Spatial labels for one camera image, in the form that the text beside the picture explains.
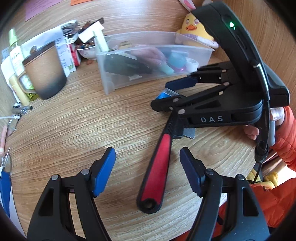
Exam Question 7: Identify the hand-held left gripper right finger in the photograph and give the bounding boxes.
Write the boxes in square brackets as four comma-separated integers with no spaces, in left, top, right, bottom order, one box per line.
[179,147,270,241]

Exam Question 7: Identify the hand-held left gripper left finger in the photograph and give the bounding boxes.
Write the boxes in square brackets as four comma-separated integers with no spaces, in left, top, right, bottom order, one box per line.
[27,147,116,241]

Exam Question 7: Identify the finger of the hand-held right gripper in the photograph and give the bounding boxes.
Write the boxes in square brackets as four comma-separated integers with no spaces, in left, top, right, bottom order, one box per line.
[150,84,232,114]
[166,62,235,91]

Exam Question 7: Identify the small blue packet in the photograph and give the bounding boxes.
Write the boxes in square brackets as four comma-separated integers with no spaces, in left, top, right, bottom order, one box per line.
[156,87,180,100]

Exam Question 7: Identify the clear tape roll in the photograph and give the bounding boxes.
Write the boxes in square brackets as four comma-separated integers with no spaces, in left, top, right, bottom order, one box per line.
[186,58,200,72]

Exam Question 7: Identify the teal round container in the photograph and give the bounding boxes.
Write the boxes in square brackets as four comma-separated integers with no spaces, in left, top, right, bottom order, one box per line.
[167,52,187,68]

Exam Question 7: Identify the red and black handled brush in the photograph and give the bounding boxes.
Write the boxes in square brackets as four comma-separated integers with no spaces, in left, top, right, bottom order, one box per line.
[136,111,196,214]

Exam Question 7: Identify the clear plastic drawer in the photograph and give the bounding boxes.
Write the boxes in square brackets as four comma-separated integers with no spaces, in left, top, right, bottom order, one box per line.
[95,31,215,95]

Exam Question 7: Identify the person's right forearm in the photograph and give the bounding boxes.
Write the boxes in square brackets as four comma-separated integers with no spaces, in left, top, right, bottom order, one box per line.
[269,105,296,172]

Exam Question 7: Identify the person's right hand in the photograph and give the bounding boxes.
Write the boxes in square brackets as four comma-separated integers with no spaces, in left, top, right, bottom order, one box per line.
[243,108,286,141]

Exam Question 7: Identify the dark green pouch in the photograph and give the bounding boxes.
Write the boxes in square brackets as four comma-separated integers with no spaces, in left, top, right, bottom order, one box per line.
[104,54,153,77]

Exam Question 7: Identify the yellow chick plush toy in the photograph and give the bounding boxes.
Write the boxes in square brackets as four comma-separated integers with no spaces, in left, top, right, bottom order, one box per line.
[174,0,219,49]

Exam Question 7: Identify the yellow cloth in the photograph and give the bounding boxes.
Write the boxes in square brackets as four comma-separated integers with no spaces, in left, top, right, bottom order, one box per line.
[246,171,278,189]

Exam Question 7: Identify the person's orange jacket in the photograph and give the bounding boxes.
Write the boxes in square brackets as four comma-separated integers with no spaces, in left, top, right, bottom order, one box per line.
[178,177,296,241]

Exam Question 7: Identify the bowl of beads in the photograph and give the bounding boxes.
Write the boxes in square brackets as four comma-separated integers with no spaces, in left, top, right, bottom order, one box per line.
[76,40,98,61]

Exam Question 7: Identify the white and blue box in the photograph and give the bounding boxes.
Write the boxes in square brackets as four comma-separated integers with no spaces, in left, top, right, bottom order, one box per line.
[0,166,14,219]

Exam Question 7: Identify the red small box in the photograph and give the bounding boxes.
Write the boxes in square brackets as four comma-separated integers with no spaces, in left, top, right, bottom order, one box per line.
[70,44,82,68]

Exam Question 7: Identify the eyeglasses with pink temple tips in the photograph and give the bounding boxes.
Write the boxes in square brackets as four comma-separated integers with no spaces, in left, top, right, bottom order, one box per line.
[0,114,24,174]

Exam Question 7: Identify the bundle of metal pens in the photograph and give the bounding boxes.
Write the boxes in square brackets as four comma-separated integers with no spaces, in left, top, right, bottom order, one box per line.
[12,103,33,114]

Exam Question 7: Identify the small white box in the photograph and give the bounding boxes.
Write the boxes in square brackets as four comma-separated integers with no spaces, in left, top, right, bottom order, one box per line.
[78,22,105,44]

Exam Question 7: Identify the brown ceramic mug with lid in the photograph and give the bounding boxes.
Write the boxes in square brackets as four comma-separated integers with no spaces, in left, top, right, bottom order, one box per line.
[22,40,68,101]

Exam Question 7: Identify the small yellow tube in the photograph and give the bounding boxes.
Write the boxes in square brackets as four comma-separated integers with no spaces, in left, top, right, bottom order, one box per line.
[8,75,31,106]

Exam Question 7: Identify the dark foil packets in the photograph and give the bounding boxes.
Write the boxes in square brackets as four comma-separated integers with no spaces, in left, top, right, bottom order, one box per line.
[60,18,104,36]

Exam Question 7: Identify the stack of white papers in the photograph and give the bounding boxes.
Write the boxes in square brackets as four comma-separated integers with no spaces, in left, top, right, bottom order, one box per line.
[0,23,80,78]

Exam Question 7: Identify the green spray bottle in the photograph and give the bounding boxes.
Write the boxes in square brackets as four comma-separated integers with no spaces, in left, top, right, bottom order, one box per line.
[8,28,40,102]

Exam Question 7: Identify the pink paper note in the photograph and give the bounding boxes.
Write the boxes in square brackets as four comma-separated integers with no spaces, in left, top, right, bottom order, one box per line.
[24,0,62,22]

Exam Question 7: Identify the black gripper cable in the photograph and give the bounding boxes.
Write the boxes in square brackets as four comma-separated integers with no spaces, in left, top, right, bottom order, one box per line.
[253,147,269,184]

